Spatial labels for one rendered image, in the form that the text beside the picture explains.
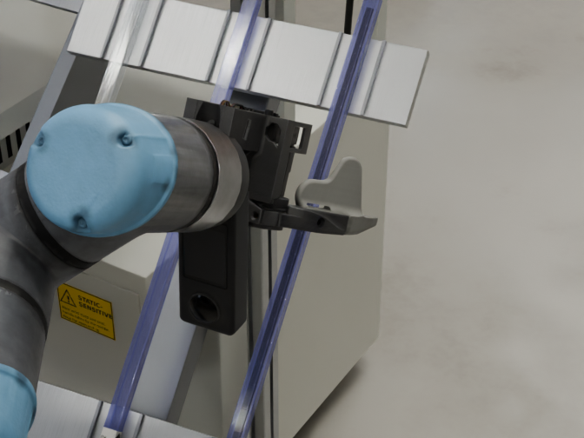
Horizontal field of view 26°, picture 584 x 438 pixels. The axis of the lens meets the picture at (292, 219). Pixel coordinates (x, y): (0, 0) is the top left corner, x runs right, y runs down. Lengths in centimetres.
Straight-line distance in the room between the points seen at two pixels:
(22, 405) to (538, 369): 177
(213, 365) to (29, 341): 53
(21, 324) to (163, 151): 13
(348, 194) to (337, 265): 106
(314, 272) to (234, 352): 73
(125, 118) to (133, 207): 5
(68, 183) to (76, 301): 93
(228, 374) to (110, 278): 37
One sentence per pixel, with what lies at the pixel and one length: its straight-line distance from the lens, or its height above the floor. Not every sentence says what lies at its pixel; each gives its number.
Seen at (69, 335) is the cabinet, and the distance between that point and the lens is 170.
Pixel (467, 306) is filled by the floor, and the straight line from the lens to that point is 249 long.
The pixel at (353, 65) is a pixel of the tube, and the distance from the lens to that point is 111.
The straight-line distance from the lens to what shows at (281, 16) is 167.
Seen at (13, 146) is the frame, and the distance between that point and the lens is 177.
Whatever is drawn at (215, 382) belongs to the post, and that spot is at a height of 72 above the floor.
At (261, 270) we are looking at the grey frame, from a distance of 171.
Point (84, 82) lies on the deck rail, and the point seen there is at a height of 92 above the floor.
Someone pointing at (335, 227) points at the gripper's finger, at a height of 100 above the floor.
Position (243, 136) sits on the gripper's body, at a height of 110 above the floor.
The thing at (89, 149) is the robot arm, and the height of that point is 118.
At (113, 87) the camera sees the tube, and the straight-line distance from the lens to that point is 118.
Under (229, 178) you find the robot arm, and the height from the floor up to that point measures 111.
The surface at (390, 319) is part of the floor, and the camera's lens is 245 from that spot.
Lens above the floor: 155
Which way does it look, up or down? 35 degrees down
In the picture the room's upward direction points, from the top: straight up
